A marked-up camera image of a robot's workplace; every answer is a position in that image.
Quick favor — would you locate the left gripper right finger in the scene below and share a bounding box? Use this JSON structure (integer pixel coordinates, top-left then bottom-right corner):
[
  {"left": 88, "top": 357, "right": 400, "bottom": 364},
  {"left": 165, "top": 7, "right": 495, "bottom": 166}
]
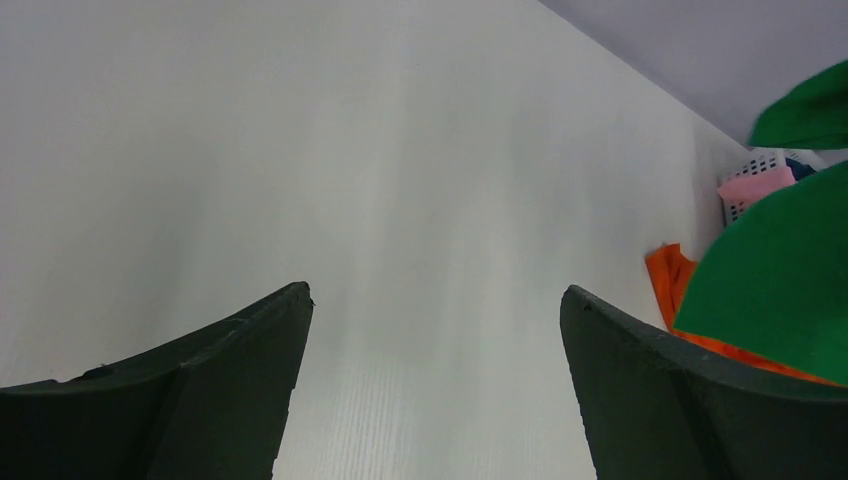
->
[{"left": 560, "top": 285, "right": 847, "bottom": 479}]

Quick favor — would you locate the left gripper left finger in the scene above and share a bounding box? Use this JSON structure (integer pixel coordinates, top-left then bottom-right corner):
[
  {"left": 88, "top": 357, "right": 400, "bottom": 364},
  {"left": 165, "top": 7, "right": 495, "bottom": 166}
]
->
[{"left": 1, "top": 282, "right": 314, "bottom": 479}]

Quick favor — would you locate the orange t shirt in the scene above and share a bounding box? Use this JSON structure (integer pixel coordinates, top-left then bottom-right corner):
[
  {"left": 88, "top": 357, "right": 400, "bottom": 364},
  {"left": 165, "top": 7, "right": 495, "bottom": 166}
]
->
[{"left": 644, "top": 243, "right": 840, "bottom": 386}]

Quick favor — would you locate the green t shirt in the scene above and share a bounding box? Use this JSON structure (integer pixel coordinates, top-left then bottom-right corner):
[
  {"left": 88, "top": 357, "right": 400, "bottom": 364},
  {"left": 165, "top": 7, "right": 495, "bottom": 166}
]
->
[{"left": 672, "top": 59, "right": 848, "bottom": 389}]

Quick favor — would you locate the pink t shirt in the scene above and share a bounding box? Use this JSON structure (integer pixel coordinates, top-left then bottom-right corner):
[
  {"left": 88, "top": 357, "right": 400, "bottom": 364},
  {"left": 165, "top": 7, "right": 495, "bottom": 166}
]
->
[{"left": 717, "top": 166, "right": 796, "bottom": 203}]

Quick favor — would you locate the white plastic laundry basket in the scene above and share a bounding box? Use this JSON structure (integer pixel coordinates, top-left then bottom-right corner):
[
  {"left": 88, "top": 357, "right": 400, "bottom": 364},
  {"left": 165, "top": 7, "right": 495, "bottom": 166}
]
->
[{"left": 717, "top": 148, "right": 829, "bottom": 225}]

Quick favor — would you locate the navy blue t shirt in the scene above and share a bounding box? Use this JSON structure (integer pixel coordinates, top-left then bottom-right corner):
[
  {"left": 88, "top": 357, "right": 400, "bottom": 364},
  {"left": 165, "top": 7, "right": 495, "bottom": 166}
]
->
[{"left": 785, "top": 157, "right": 816, "bottom": 182}]

